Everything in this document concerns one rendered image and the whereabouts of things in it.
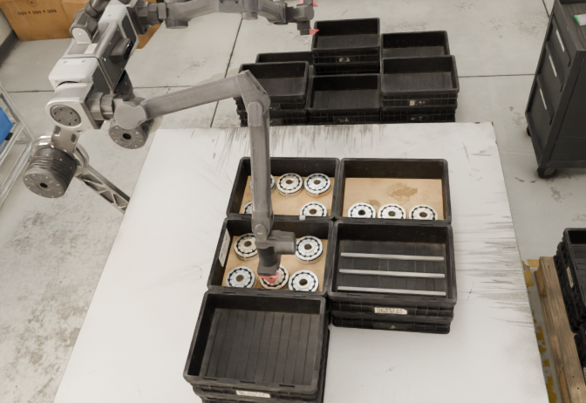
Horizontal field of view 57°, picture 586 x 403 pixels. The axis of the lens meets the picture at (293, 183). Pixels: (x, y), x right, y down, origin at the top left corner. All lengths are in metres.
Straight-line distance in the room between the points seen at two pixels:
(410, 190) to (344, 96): 1.23
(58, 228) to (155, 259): 1.41
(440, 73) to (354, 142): 0.89
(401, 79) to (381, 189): 1.15
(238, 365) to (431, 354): 0.63
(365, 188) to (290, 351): 0.70
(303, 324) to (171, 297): 0.57
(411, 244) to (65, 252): 2.14
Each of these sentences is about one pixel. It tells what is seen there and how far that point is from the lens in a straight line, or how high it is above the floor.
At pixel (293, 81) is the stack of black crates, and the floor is 0.49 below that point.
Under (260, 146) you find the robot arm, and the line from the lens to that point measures 1.57.
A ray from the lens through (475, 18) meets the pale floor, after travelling 4.54.
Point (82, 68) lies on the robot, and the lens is 1.79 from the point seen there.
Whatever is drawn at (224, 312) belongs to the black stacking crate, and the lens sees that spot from 1.88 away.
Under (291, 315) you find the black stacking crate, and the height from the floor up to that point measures 0.83.
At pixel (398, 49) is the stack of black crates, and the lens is 3.54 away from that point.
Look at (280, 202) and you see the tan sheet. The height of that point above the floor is 0.83.
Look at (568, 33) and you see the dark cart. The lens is 2.86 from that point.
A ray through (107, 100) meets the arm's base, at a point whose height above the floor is 1.48.
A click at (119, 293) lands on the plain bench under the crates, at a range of 2.21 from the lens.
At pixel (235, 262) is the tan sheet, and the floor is 0.83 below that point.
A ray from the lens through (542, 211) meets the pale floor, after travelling 3.21.
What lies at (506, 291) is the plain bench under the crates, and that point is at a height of 0.70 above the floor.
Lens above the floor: 2.44
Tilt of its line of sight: 48 degrees down
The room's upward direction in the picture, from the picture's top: 11 degrees counter-clockwise
